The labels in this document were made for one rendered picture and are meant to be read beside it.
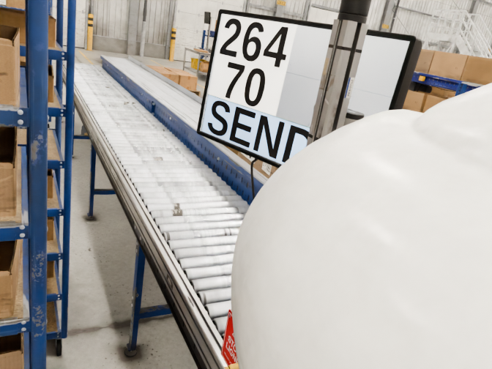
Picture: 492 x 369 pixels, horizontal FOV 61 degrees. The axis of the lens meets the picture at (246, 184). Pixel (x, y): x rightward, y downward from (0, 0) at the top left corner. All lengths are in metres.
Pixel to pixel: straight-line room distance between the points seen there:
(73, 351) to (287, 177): 2.12
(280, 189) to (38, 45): 0.60
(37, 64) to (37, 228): 0.27
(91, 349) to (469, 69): 5.98
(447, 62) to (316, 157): 6.94
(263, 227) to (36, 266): 0.72
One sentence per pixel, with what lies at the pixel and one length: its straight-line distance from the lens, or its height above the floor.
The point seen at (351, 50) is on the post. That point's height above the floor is 1.51.
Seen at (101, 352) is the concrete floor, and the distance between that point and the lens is 2.23.
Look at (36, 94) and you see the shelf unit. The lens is 0.73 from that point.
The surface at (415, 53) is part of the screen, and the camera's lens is 0.79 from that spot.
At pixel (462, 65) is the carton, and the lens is 6.93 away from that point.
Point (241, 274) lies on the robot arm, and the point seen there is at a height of 1.43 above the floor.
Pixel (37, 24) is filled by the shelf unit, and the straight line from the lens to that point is 0.72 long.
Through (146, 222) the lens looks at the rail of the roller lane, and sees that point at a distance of 1.72.
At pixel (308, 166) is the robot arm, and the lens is 0.15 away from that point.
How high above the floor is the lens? 1.51
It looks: 20 degrees down
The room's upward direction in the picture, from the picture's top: 10 degrees clockwise
